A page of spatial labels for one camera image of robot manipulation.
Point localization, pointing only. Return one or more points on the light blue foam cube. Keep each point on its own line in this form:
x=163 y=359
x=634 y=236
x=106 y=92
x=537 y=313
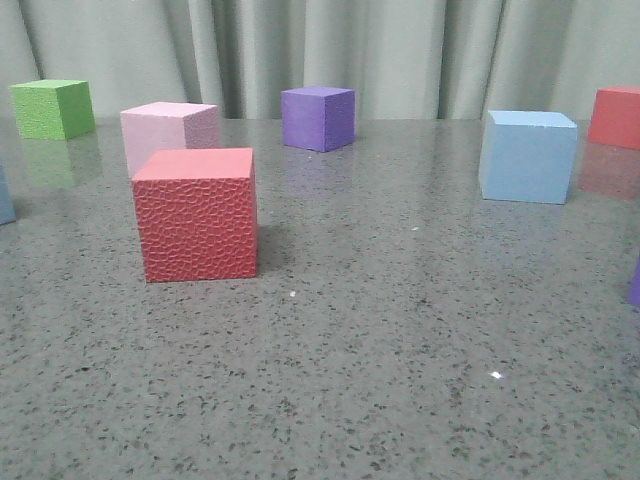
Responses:
x=527 y=156

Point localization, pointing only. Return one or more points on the purple foam cube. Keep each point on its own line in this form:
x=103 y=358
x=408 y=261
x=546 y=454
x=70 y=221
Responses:
x=318 y=118

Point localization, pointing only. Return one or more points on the red textured foam cube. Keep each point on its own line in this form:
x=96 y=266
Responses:
x=196 y=212

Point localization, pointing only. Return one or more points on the pink foam cube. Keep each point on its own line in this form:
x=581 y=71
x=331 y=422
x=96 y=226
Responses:
x=166 y=126

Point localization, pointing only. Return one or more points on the grey curtain backdrop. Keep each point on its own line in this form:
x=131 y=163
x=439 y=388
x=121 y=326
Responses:
x=404 y=59

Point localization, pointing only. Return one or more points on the green foam cube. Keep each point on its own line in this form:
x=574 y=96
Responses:
x=53 y=109

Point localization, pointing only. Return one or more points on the purple cube at right edge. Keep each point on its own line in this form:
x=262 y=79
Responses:
x=633 y=297

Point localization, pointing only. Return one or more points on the red cube at far right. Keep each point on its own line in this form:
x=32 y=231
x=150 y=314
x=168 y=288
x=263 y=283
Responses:
x=615 y=117

